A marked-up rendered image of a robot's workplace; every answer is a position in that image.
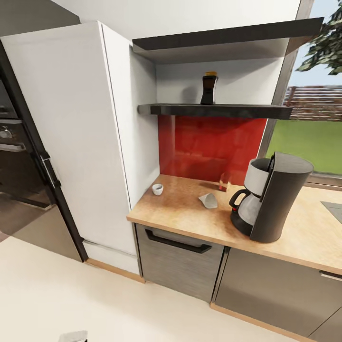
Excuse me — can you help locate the bottle of coffee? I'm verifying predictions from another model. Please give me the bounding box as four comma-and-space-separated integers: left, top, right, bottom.
201, 72, 219, 105

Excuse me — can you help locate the paper coffee filter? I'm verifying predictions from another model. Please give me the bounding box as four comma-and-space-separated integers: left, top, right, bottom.
199, 193, 218, 209

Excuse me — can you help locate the coffee cup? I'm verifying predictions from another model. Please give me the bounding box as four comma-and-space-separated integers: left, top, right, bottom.
152, 184, 163, 195

